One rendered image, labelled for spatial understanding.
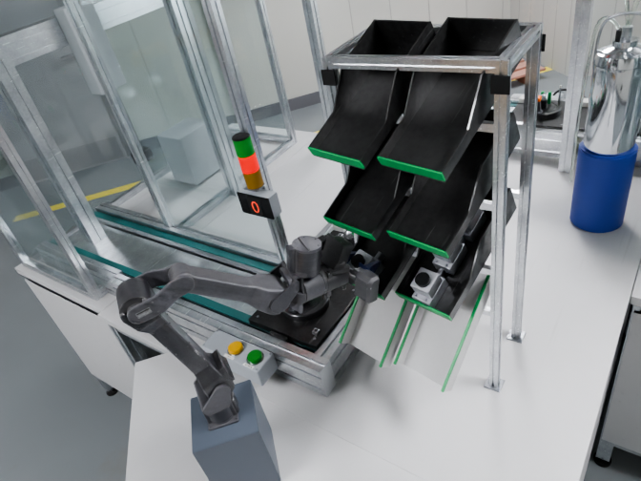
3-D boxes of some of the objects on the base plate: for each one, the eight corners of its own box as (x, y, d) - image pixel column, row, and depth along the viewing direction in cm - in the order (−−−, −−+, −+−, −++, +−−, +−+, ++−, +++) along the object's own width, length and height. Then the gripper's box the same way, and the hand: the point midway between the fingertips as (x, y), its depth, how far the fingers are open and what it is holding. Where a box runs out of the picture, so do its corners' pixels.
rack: (500, 392, 122) (512, 63, 75) (368, 345, 141) (314, 59, 95) (526, 333, 134) (550, 19, 88) (403, 296, 154) (369, 24, 107)
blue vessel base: (618, 238, 157) (633, 161, 141) (564, 227, 165) (572, 155, 150) (627, 210, 166) (642, 135, 151) (575, 202, 175) (585, 131, 159)
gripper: (289, 273, 109) (342, 251, 118) (346, 317, 97) (402, 289, 106) (289, 249, 106) (344, 228, 115) (348, 291, 94) (404, 264, 103)
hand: (360, 262), depth 108 cm, fingers open, 4 cm apart
